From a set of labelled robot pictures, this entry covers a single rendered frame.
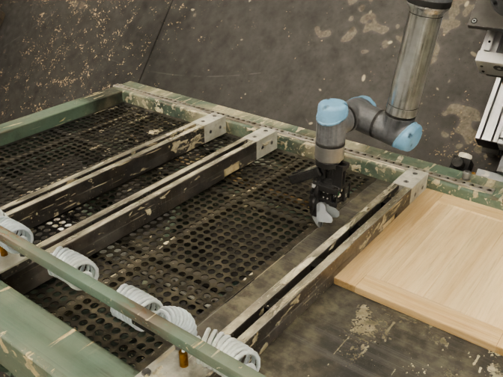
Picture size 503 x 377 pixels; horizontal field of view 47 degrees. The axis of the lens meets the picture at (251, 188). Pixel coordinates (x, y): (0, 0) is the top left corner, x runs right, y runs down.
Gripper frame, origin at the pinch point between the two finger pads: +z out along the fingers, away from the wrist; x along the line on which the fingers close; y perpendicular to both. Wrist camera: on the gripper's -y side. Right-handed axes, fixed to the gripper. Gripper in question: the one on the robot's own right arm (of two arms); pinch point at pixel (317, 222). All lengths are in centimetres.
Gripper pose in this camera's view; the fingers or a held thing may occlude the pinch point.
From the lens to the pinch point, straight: 160.2
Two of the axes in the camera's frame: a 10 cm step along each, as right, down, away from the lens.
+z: 0.0, 8.8, 4.8
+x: 6.1, -3.8, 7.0
